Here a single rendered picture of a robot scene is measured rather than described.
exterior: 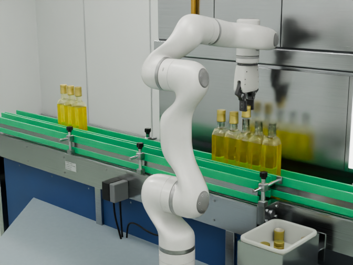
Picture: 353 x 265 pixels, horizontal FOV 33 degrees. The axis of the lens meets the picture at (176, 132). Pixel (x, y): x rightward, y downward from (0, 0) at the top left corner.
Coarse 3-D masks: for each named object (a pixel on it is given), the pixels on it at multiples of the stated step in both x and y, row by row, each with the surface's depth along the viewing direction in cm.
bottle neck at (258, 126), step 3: (258, 120) 218; (255, 123) 216; (258, 123) 215; (261, 123) 216; (255, 126) 217; (258, 126) 216; (261, 126) 216; (255, 129) 217; (258, 129) 216; (261, 129) 216; (255, 132) 217; (258, 132) 216; (261, 132) 217
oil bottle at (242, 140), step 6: (240, 132) 222; (246, 132) 220; (240, 138) 221; (246, 138) 219; (240, 144) 221; (246, 144) 219; (240, 150) 222; (246, 150) 220; (240, 156) 222; (246, 156) 220; (240, 162) 223; (246, 162) 221
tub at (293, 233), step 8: (264, 224) 199; (272, 224) 202; (280, 224) 203; (288, 224) 201; (296, 224) 199; (248, 232) 193; (256, 232) 195; (264, 232) 199; (272, 232) 203; (288, 232) 201; (296, 232) 199; (304, 232) 197; (312, 232) 193; (248, 240) 187; (256, 240) 196; (264, 240) 199; (272, 240) 203; (288, 240) 201; (296, 240) 199; (304, 240) 187; (264, 248) 183; (272, 248) 181; (288, 248) 181
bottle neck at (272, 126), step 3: (270, 123) 214; (273, 123) 214; (270, 126) 212; (273, 126) 212; (270, 129) 212; (273, 129) 212; (270, 132) 213; (273, 132) 212; (270, 135) 213; (273, 135) 213
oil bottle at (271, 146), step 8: (264, 144) 214; (272, 144) 211; (280, 144) 214; (264, 152) 214; (272, 152) 212; (280, 152) 215; (264, 160) 215; (272, 160) 212; (280, 160) 216; (264, 168) 215; (272, 168) 213; (280, 168) 216
